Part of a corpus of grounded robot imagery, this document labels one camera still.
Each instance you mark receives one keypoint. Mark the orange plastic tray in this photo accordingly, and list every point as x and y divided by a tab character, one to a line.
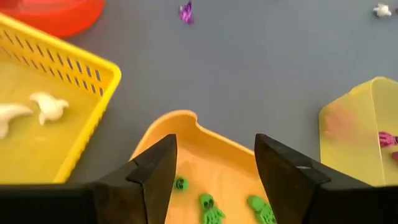
211	155

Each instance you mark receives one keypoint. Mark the blue-grey table mat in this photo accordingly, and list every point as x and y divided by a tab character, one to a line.
248	62

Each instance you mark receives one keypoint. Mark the orange-red round plastic bowl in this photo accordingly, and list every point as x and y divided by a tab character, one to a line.
62	21

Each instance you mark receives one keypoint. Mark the white ghost figure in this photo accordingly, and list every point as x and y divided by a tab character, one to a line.
9	116
382	10
49	105

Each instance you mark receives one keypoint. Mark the yellow slotted plastic basket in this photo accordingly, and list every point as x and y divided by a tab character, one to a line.
31	155

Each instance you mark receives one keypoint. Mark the translucent yellow plastic tray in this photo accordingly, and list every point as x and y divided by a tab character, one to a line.
351	140

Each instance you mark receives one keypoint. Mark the green skeleton figure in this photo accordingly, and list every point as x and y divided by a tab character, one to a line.
262	210
181	183
211	210

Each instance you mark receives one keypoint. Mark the purple witch hat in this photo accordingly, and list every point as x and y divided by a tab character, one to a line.
186	14

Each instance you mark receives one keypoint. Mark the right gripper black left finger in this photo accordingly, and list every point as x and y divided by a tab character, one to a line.
87	205

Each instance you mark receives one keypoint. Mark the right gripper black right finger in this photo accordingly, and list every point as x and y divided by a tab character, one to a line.
335	207

